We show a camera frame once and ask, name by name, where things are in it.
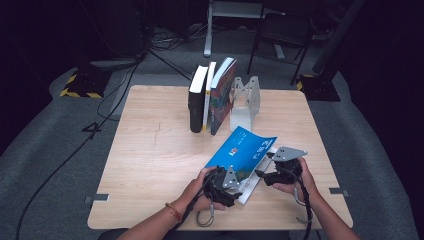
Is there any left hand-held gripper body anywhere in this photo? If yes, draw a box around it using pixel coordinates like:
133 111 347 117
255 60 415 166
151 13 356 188
203 165 242 202

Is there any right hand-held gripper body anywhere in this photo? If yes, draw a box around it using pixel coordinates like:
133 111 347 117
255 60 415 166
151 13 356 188
266 145 309 186

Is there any blue landscape cover book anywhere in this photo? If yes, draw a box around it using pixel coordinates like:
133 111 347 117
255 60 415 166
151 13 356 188
203 125 278 206

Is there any grey expandable metal book rack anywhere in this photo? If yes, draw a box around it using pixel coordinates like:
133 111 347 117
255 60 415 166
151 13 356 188
229 75 262 133

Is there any colourful illustrated dark book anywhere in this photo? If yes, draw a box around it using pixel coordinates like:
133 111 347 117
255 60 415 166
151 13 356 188
209 56 239 136

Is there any black hardcover book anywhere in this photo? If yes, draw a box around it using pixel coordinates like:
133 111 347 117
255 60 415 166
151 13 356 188
188 64 210 134

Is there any person's right hand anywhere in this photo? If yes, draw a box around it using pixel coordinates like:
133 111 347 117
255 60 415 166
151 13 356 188
272 157 321 205

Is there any person's left hand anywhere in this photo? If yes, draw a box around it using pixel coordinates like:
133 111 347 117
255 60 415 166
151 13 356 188
176 166 228 218

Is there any person's dark clothing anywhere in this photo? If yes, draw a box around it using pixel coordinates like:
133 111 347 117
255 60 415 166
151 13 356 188
97 228 291 240

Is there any black metal chair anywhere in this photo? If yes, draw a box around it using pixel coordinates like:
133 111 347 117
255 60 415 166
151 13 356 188
246 13 316 86

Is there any white desk stand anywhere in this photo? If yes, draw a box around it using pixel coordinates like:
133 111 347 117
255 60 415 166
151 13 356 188
203 0 288 58

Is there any dark slanted pole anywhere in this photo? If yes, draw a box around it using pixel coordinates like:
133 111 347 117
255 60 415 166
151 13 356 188
311 0 368 76

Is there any dark equipment cabinet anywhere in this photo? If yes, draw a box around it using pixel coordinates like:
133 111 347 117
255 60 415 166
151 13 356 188
76 0 149 71

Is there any left hand-held gripper cable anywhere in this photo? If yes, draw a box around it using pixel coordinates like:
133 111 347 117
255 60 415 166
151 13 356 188
168 168 221 234

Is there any hand-held gripper cable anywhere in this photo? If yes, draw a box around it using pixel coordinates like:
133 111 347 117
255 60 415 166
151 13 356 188
168 168 221 234
292 166 315 240

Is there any right hand-held gripper cable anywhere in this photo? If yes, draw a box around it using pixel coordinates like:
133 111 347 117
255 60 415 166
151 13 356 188
292 166 315 240

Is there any orange wrist bracelet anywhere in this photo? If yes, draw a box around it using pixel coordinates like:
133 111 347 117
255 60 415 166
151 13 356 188
164 202 184 224

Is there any grey table bracket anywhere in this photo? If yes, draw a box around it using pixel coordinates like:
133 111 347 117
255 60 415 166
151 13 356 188
84 193 110 205
329 187 350 198

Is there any yellow black striped base plate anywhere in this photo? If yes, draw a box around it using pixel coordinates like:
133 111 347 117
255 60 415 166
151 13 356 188
59 68 113 99
295 73 342 103

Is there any thin black looped floor cable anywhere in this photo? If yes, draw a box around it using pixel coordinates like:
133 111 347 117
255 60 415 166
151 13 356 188
96 64 134 123

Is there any tangle of floor cables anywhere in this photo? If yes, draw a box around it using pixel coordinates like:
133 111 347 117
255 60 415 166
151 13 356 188
146 23 209 53

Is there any long black floor cable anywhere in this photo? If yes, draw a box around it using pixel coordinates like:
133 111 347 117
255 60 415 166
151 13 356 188
14 49 151 240

